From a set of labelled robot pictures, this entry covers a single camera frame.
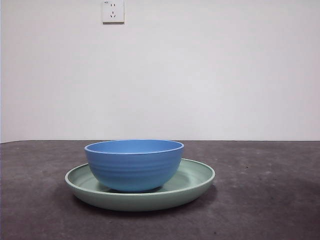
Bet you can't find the white wall socket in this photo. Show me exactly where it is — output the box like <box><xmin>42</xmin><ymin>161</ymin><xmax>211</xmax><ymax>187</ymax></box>
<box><xmin>102</xmin><ymin>0</ymin><xmax>125</xmax><ymax>25</ymax></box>

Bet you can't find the blue bowl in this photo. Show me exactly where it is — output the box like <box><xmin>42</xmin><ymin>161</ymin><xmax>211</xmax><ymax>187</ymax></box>
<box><xmin>83</xmin><ymin>139</ymin><xmax>185</xmax><ymax>193</ymax></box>

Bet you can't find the green plate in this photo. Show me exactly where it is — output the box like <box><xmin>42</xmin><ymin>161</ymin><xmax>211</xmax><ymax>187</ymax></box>
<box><xmin>64</xmin><ymin>157</ymin><xmax>216</xmax><ymax>212</ymax></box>

